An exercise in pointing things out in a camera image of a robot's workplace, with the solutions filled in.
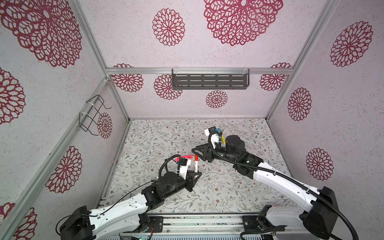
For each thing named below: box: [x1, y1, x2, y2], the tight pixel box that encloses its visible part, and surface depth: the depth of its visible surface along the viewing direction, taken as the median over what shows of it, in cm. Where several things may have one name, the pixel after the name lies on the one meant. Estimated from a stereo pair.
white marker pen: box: [194, 160, 198, 173], surface depth 70 cm
